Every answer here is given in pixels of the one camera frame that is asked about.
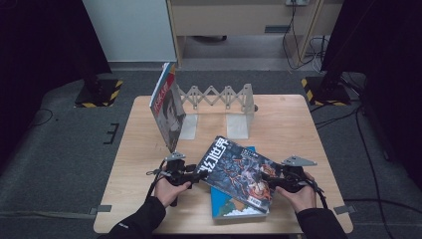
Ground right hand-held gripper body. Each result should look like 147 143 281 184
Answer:
278 155 318 194

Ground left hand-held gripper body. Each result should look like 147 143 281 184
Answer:
161 150 197 208

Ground dark illustrated magazine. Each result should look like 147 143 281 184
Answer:
194 134 284 214

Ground blue book with map picture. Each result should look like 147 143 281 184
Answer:
210 145 271 221

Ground grey portrait magazine red label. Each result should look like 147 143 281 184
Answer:
148 62 188 154

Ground grey expandable metal book rack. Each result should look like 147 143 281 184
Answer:
176 83 259 140

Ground person's left hand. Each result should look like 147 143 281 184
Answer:
153 174 193 209

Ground person's right hand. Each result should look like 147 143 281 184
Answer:
275 171 318 214

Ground grey tape piece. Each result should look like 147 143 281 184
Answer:
332 204 357 216
88 204 113 216

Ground black stand base yellow stripes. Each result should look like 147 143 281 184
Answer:
301 76 352 108
74 78 124 110

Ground dark curtain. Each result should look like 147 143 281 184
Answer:
0 0 112 170
319 0 422 182

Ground white panel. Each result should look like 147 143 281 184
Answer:
81 0 178 64

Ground light wooden desk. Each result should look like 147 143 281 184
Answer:
165 0 344 70

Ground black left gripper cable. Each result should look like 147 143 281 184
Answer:
144 159 167 201

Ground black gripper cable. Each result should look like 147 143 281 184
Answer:
308 179 330 211
144 159 167 201

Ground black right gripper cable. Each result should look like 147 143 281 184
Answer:
308 179 330 211

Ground long black floor cable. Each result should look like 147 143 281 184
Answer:
342 108 422 239

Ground black stand post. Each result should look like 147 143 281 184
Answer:
319 29 353 98
81 49 105 97

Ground white cable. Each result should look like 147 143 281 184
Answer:
306 35 328 74

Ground thin black floor cable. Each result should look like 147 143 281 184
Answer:
29 108 55 129

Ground black hanging cable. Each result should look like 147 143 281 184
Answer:
281 0 313 72

